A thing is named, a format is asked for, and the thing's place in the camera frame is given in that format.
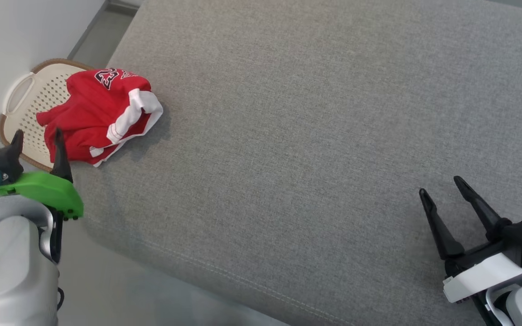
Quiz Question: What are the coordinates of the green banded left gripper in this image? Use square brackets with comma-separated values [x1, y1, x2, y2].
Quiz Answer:
[0, 128, 84, 221]

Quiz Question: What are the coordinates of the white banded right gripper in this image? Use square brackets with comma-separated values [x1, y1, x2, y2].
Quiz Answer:
[419, 176, 522, 303]

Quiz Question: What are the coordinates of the cream perforated laundry basket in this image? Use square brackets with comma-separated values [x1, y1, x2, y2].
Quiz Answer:
[0, 58, 96, 172]

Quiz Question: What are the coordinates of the red garment with white trim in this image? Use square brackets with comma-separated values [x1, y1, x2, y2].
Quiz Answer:
[36, 68, 164, 168]

